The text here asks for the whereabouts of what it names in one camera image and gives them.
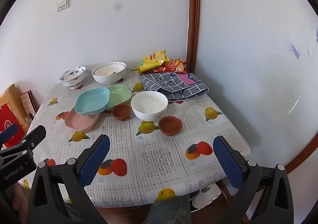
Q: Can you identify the yellow chip bag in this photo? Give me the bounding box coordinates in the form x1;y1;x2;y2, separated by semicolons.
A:
137;50;170;75

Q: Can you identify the grey checked cloth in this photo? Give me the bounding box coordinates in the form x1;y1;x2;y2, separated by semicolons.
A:
140;72;208;102

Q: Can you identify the green square plate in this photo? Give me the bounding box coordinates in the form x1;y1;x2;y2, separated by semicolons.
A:
106;84;133;111

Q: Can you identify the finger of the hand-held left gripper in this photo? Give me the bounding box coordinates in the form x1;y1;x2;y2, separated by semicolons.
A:
0;123;20;145
0;125;47;159

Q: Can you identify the red chip bag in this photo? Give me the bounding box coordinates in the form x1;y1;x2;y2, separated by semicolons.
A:
151;59;187;74

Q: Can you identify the white light switch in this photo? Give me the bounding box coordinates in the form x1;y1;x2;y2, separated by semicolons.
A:
56;0;70;12

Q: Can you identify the cream bowl with red print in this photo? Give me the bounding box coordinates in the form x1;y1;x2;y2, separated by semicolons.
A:
94;64;125;77

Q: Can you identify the shallow brown dish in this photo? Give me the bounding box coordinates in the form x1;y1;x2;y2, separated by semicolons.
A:
158;116;183;136

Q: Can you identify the brown wooden baseboard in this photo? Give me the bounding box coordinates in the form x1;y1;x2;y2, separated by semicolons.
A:
283;132;318;176

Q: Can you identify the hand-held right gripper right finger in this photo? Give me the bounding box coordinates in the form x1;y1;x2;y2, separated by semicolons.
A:
213;136;295;224

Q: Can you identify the fruit printed lace tablecloth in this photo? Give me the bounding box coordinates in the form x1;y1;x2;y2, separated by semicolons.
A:
25;75;252;208

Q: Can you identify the plain white bowl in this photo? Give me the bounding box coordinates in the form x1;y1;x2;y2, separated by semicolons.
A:
131;91;168;122

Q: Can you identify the person's trouser leg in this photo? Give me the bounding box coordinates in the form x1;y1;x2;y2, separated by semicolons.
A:
143;194;192;224

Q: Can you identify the patterned book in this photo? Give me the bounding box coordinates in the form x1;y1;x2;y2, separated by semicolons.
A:
20;90;38;120

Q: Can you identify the blue square plate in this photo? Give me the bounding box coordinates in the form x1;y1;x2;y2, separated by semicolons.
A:
75;87;110;116

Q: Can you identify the brown wooden door frame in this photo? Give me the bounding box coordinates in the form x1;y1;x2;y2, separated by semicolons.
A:
186;0;201;75

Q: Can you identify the white plastic object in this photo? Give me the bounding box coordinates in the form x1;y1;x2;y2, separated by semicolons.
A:
192;184;222;209

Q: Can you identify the blue patterned white bowl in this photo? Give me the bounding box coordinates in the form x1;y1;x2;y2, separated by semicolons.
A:
59;66;86;90

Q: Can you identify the red box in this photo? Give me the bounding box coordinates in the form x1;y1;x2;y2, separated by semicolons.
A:
0;104;24;148

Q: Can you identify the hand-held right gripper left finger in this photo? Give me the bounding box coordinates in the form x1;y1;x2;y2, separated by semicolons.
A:
27;134;111;224

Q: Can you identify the pink square plate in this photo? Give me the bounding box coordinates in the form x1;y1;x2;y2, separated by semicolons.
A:
65;108;101;133

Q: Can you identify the pink paper slip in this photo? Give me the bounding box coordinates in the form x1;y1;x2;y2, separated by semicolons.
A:
176;73;195;85

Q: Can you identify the small brown bowl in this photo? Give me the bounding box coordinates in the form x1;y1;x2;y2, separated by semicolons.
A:
111;104;132;121

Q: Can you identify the large white bowl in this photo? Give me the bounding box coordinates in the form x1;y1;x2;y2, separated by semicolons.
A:
92;62;127;84

